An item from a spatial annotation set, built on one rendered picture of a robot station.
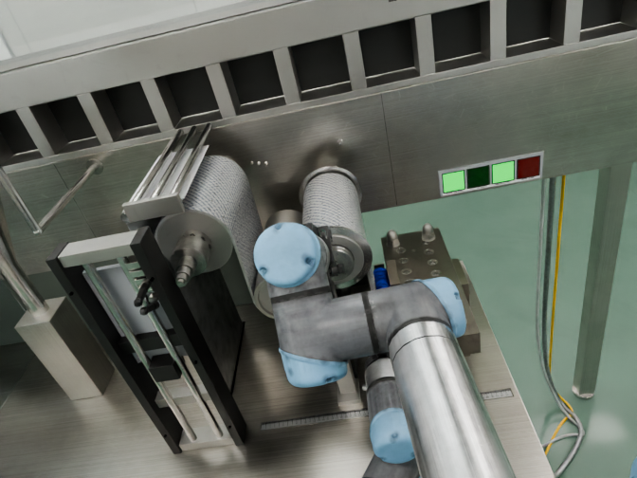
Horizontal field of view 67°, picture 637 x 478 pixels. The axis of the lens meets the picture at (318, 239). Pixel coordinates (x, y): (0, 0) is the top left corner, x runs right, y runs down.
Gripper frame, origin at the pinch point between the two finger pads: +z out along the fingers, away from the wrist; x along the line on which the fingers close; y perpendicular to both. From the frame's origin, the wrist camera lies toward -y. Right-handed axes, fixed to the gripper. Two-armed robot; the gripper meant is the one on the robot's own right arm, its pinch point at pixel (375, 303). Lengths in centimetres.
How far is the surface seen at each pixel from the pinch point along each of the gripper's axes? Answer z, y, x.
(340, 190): 13.3, 21.4, 2.9
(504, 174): 28.8, 8.9, -36.3
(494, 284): 121, -109, -61
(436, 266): 16.3, -6.1, -15.9
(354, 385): -7.7, -15.8, 7.9
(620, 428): 31, -109, -80
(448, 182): 28.8, 9.5, -22.7
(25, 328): 3, 7, 80
